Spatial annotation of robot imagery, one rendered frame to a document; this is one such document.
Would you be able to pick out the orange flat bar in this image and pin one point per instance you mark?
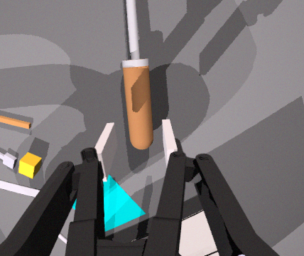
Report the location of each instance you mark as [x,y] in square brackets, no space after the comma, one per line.
[15,122]

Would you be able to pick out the white combination wrench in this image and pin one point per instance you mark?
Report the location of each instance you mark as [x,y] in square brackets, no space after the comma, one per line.
[9,160]

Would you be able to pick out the teal square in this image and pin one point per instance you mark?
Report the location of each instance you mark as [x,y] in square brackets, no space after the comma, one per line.
[119,208]

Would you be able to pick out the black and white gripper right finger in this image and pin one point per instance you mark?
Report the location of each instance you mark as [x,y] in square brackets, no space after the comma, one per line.
[231,230]

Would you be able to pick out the yellow cube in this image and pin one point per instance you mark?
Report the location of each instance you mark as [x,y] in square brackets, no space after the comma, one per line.
[29,165]

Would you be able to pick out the white flat bar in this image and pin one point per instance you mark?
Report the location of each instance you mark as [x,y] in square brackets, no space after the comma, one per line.
[19,189]

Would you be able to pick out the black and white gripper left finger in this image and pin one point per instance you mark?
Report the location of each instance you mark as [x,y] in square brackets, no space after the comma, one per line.
[36,232]

